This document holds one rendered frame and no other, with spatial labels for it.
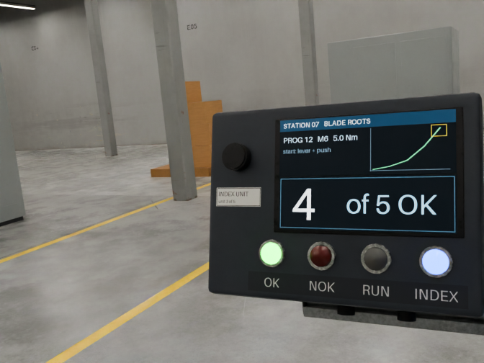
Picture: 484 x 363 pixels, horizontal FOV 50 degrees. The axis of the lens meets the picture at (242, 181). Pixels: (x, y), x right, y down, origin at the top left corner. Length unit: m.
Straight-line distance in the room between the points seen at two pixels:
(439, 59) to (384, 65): 0.77
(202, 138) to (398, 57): 3.33
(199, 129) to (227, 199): 8.16
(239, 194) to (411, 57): 7.56
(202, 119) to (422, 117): 8.15
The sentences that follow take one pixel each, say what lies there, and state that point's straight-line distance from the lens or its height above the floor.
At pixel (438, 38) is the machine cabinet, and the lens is 7.99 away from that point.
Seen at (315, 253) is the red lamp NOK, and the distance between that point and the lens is 0.48.
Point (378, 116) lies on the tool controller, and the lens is 0.48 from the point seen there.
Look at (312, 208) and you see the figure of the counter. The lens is 0.49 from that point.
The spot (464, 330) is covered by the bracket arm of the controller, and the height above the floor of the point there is 1.03.
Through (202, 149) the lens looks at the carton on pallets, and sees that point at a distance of 8.66.
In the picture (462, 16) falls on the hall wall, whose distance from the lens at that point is 13.13.
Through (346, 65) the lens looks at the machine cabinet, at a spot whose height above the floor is 1.58.
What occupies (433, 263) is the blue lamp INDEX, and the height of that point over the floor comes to 1.12.
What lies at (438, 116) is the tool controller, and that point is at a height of 1.24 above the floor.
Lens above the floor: 1.27
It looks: 9 degrees down
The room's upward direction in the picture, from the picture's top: 5 degrees counter-clockwise
